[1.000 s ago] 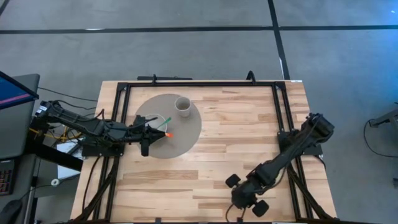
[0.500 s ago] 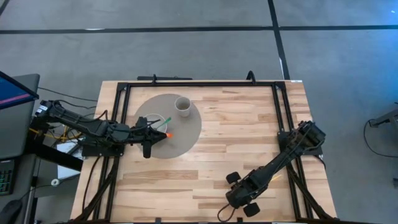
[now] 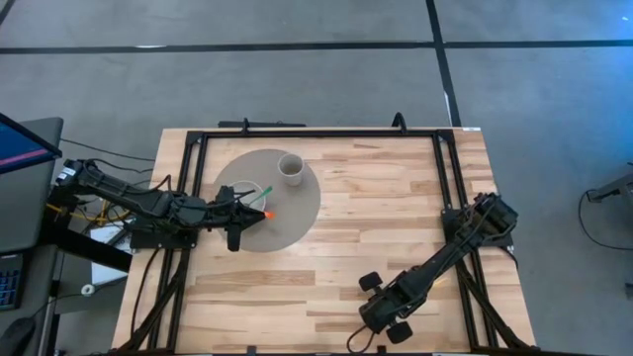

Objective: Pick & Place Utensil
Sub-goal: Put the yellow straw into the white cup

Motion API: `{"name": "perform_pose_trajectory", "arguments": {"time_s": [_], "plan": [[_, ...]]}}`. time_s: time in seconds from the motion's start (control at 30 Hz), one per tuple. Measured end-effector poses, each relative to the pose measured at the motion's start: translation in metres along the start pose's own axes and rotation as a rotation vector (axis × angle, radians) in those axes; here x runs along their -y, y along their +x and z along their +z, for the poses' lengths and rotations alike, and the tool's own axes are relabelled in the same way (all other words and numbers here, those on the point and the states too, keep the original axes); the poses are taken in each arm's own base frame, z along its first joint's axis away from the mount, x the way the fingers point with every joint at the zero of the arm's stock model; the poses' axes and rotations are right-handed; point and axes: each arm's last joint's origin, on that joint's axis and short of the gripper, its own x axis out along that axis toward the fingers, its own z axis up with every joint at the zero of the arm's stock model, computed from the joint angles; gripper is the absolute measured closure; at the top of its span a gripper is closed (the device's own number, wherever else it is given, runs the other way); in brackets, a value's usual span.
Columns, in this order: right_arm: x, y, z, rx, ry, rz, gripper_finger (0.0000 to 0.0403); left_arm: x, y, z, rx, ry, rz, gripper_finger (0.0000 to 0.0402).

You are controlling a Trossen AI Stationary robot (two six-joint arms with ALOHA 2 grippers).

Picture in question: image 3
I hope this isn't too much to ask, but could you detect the black aluminium table frame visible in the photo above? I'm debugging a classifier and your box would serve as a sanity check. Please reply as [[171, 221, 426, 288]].
[[116, 126, 541, 356]]

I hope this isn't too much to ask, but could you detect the green-handled gold spoon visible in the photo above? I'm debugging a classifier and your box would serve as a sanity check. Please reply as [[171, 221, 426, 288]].
[[247, 185, 274, 206]]

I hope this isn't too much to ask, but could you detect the grey ceramic cup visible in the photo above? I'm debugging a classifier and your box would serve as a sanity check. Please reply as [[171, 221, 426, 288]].
[[276, 151, 306, 188]]

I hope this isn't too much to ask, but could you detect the grey desk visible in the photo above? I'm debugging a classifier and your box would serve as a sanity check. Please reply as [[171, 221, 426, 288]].
[[0, 117, 65, 356]]

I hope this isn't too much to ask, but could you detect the thin black floor cable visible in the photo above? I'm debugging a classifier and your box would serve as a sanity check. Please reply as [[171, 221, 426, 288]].
[[60, 137, 157, 162]]

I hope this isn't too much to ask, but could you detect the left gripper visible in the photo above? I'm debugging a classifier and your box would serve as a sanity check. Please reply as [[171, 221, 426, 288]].
[[207, 184, 269, 253]]

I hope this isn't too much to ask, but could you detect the black stand beam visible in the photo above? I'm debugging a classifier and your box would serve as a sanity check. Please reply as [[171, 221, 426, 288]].
[[42, 224, 134, 274]]

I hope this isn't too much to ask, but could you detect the black computer mouse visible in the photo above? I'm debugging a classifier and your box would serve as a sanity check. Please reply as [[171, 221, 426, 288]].
[[0, 315, 38, 356]]

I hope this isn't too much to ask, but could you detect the black keyboard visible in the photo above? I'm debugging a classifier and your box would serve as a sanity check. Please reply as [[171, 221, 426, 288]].
[[0, 253, 26, 312]]

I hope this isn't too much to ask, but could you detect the grey ceramic bowl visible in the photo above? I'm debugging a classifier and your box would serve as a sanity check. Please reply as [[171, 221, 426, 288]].
[[227, 179, 269, 214]]

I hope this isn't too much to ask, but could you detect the black flat bar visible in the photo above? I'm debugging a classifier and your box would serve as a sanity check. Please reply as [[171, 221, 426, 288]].
[[218, 118, 309, 131]]

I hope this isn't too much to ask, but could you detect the looped black floor cable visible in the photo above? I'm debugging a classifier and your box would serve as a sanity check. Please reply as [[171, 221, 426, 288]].
[[578, 188, 633, 251]]

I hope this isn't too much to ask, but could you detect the round grey placemat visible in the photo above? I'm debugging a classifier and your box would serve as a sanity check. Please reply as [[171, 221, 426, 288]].
[[212, 148, 322, 254]]

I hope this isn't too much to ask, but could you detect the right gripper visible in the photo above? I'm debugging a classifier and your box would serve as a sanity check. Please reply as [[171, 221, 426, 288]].
[[358, 270, 422, 346]]

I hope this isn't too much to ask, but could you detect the grey stand leg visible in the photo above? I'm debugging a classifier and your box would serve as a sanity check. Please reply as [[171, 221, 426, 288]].
[[586, 166, 633, 205]]

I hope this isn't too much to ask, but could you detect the monitor with blue screen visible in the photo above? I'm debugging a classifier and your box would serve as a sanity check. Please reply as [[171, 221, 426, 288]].
[[0, 112, 64, 175]]

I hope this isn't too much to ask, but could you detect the yellow cable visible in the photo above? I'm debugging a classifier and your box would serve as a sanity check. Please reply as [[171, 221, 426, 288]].
[[45, 200, 133, 226]]

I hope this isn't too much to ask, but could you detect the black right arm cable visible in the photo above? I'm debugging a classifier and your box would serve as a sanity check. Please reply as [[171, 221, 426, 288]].
[[345, 322, 393, 355]]

